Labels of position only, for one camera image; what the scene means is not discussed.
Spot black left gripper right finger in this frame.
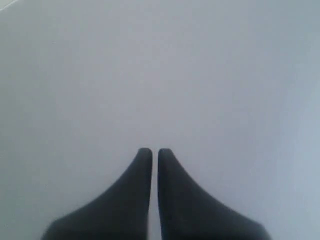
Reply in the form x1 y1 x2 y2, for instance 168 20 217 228
157 148 271 240

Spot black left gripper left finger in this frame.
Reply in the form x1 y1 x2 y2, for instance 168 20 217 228
42 148 153 240

